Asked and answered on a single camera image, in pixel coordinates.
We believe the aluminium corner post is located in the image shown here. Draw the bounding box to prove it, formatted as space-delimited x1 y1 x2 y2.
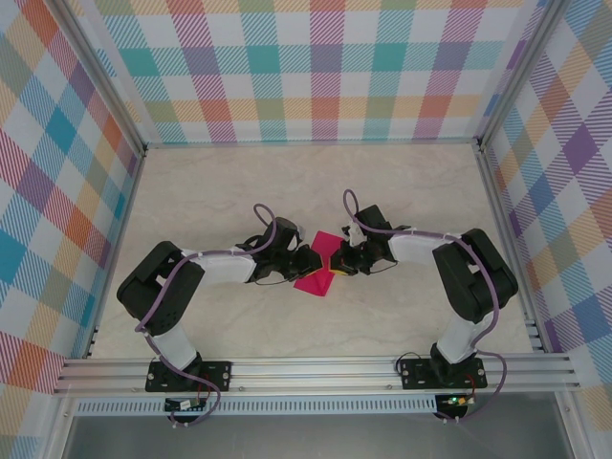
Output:
50 0 148 157
475 0 570 154

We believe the long aluminium table edge rail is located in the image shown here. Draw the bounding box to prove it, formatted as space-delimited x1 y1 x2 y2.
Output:
142 137 482 150

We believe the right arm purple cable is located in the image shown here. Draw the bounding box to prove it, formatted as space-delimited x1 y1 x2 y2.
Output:
341 189 509 425

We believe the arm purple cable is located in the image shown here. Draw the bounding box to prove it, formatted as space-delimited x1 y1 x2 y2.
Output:
135 204 281 429
341 189 509 425

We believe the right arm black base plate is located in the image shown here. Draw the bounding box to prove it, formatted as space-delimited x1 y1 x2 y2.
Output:
399 358 488 389

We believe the aluminium mounting rail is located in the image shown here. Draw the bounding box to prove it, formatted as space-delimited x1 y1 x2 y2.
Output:
52 352 582 397

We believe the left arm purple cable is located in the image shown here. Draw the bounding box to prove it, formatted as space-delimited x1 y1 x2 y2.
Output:
135 204 281 429

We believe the perforated metal cable tray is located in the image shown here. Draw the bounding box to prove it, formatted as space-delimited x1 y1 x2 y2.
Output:
76 399 439 416

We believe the pink paper sheet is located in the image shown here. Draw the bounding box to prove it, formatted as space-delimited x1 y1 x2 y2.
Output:
293 230 343 298

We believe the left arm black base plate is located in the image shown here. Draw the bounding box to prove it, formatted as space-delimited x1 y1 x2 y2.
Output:
145 361 233 393

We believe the aluminium table side rail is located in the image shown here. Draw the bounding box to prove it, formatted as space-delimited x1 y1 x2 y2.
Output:
83 147 148 360
475 145 549 355

